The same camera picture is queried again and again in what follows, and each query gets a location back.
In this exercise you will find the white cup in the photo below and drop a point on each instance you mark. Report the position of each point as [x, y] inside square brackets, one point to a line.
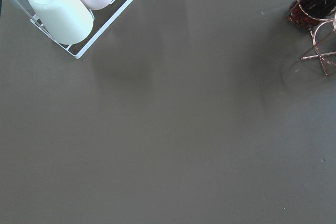
[67, 21]

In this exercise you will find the tea bottle in rack left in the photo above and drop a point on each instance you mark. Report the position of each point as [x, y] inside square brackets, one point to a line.
[310, 13]

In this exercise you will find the white wire cup rack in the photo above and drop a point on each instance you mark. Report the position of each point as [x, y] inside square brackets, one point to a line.
[102, 19]

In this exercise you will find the copper wire bottle rack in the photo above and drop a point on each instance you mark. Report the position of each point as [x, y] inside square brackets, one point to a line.
[320, 34]

